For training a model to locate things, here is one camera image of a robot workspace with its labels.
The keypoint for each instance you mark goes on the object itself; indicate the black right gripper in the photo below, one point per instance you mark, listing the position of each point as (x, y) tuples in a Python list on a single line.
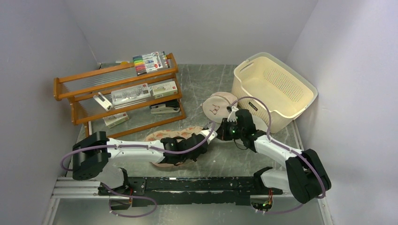
[(222, 133)]

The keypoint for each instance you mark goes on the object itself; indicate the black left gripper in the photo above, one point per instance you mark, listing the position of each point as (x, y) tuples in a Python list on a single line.
[(195, 156)]

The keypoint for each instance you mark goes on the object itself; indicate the floral mesh laundry bag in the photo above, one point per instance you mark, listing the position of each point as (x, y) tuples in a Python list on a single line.
[(184, 133)]

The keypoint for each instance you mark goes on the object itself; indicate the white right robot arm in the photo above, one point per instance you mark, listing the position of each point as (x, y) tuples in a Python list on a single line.
[(304, 175)]

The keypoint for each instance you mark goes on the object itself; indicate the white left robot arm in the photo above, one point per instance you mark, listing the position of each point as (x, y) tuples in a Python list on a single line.
[(96, 156)]

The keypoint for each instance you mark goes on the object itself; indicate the white mesh bag grey zipper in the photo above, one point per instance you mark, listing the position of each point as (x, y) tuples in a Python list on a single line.
[(260, 123)]

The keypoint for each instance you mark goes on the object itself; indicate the white mesh bag beige zipper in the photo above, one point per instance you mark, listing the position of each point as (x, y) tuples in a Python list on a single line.
[(215, 107)]

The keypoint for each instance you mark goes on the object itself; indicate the cream plastic laundry basket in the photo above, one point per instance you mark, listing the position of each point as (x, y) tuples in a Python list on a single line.
[(271, 90)]

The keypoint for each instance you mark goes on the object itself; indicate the black white stapler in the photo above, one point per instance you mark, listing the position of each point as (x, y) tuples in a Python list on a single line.
[(165, 108)]

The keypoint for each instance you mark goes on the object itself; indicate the green white staples box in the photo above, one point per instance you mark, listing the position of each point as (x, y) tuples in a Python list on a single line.
[(164, 89)]

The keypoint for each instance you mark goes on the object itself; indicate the grey printed flat box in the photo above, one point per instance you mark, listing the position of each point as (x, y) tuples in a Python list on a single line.
[(131, 95)]

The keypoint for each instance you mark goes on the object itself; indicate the small green staples box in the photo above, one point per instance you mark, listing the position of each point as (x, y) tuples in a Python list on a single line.
[(116, 119)]

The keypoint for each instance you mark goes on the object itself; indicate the orange wooden shelf rack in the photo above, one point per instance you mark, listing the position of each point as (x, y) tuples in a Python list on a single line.
[(79, 90)]

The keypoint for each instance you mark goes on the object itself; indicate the white clip tool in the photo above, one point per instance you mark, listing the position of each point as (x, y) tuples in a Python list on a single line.
[(103, 101)]

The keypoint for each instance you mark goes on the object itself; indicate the colour marker pen pack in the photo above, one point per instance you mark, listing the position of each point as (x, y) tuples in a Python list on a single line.
[(152, 62)]

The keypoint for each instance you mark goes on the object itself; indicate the white red pen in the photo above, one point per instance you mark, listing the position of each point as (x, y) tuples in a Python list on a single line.
[(88, 128)]

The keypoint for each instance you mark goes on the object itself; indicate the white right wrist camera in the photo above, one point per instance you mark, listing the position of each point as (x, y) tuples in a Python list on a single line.
[(232, 113)]

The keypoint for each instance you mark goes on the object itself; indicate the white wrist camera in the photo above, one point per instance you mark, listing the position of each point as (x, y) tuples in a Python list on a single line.
[(232, 113), (208, 134)]

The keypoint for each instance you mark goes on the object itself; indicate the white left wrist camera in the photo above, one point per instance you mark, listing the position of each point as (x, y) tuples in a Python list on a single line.
[(208, 134)]

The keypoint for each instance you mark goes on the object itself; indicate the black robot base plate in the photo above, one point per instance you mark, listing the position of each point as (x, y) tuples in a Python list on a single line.
[(145, 191)]

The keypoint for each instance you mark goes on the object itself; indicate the aluminium frame rail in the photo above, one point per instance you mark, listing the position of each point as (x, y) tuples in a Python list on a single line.
[(68, 188)]

